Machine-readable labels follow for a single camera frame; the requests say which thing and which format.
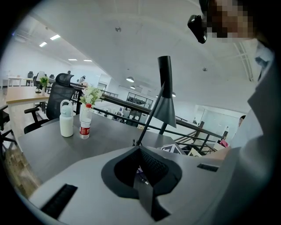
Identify black armrest office chair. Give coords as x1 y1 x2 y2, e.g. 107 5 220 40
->
0 105 18 156

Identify white flowers in vase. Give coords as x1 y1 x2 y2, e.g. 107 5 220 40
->
78 85 103 120

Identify dark metal railing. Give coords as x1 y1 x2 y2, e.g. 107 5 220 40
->
47 79 224 154

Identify black head-worn camera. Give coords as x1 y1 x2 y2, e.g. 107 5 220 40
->
187 14 208 44

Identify clear water bottle red label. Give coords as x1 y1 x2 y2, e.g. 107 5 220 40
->
79 103 93 140

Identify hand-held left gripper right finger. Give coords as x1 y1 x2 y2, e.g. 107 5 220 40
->
138 146 183 194

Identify wooden table with white legs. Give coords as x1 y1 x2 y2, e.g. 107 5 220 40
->
6 86 50 132

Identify person's light grey shirt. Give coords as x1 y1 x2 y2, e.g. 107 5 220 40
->
204 39 277 225

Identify black cone-shade lamp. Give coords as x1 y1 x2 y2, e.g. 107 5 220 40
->
136 55 177 147

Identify white bottle with loop handle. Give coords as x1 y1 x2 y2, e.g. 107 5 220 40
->
59 99 74 138

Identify black mesh office chair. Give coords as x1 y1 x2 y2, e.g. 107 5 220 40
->
23 73 76 135

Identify small green plant in vase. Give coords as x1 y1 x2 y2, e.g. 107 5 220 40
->
39 76 50 96

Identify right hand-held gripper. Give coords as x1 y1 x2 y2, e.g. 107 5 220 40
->
157 143 187 156

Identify person's right forearm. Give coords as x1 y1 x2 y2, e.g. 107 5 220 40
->
206 146 231 161

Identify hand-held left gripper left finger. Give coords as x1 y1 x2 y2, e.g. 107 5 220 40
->
101 146 141 199

